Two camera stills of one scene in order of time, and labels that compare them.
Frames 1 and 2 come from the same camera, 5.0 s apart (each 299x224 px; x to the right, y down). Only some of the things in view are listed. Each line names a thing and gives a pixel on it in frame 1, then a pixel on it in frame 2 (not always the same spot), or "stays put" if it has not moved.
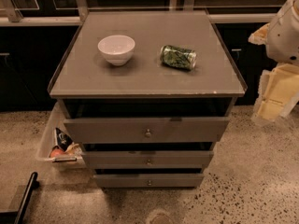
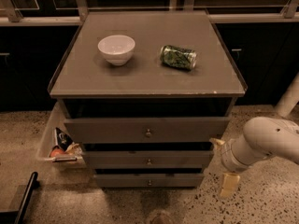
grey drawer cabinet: (145, 95) stays put
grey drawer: (149, 159) stays put
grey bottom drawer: (151, 180) stays put
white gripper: (284, 36) → (228, 155)
